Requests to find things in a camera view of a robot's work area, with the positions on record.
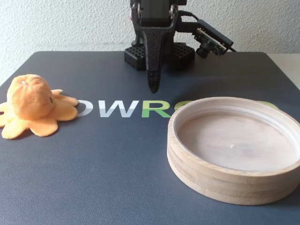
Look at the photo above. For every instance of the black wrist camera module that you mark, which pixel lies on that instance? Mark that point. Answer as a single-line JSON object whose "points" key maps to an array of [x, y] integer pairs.
{"points": [[212, 38]]}

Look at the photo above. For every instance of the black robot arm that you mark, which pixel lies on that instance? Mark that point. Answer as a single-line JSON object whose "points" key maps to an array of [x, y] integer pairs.
{"points": [[136, 32]]}

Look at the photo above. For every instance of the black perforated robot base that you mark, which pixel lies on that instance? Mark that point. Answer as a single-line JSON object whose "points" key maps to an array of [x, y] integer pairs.
{"points": [[182, 55]]}

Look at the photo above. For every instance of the orange octopus plush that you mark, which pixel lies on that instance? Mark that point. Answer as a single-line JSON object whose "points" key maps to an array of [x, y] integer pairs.
{"points": [[30, 98]]}

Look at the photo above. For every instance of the round wooden box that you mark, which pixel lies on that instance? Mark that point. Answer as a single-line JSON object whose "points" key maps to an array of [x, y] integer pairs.
{"points": [[234, 185]]}

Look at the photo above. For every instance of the dark blue printed mat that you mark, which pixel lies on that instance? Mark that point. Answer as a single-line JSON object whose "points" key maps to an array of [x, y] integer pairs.
{"points": [[105, 164]]}

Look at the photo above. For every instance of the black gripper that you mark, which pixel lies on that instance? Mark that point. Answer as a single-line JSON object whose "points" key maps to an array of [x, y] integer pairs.
{"points": [[153, 37]]}

